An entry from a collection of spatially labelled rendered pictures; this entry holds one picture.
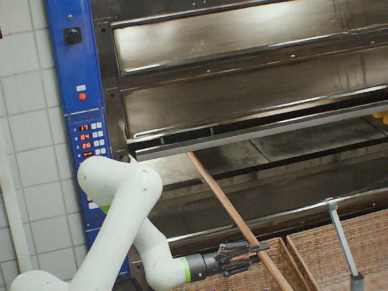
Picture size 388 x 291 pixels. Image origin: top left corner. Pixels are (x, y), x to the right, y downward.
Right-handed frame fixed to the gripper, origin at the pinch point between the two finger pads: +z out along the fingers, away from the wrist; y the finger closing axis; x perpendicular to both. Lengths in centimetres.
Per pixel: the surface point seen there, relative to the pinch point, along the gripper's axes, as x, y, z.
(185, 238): -24.1, 2.5, -20.3
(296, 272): -39, 40, 28
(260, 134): -47, -22, 19
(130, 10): -63, -75, -23
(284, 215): -24.5, 2.5, 19.0
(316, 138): -81, 1, 58
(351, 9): -63, -62, 68
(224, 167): -72, 1, 10
